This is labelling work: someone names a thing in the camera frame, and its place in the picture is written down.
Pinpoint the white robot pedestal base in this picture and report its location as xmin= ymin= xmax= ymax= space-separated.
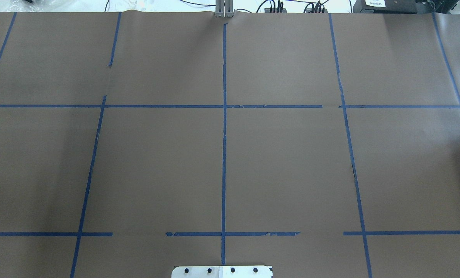
xmin=171 ymin=265 xmax=273 ymax=278

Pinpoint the aluminium frame post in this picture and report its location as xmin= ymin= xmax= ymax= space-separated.
xmin=214 ymin=0 xmax=234 ymax=18

